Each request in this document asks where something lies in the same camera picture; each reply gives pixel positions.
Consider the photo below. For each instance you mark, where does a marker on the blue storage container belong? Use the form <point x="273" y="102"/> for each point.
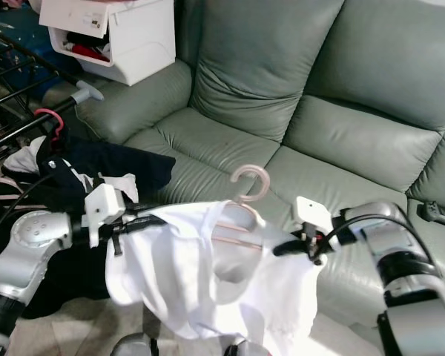
<point x="22" y="48"/>

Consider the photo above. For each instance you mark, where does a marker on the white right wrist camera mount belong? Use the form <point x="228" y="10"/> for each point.
<point x="313" y="215"/>

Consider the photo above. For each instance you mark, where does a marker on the black metal drying rack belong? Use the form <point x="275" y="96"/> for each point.
<point x="22" y="127"/>

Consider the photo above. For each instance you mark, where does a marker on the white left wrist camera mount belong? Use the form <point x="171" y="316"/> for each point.
<point x="104" y="211"/>

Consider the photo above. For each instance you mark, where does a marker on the black remote control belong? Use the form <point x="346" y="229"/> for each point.
<point x="441" y="213"/>

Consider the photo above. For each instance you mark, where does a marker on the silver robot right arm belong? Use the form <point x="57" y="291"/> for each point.
<point x="386" y="237"/>

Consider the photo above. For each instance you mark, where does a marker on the red cloth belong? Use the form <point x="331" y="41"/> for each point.
<point x="93" y="53"/>

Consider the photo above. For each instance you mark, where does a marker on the grey green leather sofa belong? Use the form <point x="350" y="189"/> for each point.
<point x="326" y="133"/>

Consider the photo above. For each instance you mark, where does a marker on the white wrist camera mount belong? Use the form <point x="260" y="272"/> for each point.
<point x="104" y="211"/>
<point x="313" y="215"/>

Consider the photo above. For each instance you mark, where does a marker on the grey robot right leg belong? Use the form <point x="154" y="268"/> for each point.
<point x="237" y="349"/>

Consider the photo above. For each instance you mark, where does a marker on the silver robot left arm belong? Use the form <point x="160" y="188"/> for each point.
<point x="33" y="248"/>

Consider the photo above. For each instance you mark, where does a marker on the white storage box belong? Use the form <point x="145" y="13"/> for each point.
<point x="141" y="44"/>

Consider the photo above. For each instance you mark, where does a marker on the red plastic hanger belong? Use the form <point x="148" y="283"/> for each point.
<point x="48" y="111"/>

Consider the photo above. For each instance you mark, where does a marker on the black garment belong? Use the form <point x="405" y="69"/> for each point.
<point x="81" y="289"/>

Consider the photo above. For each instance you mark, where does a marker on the navy garment with white trim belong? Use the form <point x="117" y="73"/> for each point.
<point x="133" y="167"/>

